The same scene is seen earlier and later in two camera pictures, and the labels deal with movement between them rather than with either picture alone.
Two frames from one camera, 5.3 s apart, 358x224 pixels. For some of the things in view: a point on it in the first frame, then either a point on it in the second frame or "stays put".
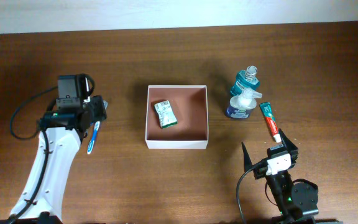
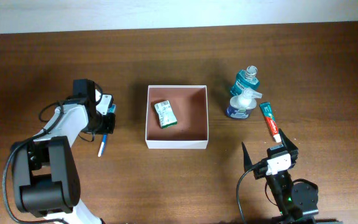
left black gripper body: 97,108 -> 105,124
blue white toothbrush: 91,145 -> 110,110
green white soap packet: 166,117 stays put
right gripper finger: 289,146 stays put
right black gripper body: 260,170 stays put
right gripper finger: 247,162 stays put
